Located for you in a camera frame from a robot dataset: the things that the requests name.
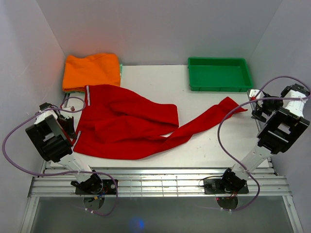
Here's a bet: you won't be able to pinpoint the red trousers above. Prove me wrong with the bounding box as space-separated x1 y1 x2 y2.
73 84 244 160

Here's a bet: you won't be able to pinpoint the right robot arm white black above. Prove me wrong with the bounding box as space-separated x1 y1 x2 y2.
218 84 310 194

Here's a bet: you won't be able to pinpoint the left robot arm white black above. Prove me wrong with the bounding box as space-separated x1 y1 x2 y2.
25 103 104 194

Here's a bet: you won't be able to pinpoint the folded orange trousers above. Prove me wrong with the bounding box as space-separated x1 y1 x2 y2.
62 53 121 92

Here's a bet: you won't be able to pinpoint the green plastic tray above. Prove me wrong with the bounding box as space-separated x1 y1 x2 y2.
188 57 253 92

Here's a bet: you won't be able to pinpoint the folded light green garment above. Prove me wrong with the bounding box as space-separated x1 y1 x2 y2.
62 64 123 93

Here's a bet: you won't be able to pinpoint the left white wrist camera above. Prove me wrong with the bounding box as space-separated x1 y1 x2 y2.
60 96 75 113

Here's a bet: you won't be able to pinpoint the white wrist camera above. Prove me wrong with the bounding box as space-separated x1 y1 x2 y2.
60 96 75 113
249 89 267 100

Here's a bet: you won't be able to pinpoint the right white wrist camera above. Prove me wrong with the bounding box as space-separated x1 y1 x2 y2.
249 89 267 100

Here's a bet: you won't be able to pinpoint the aluminium rail frame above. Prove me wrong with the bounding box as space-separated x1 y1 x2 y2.
19 94 304 233

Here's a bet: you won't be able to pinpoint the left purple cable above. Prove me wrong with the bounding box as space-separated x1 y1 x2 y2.
1 96 119 216

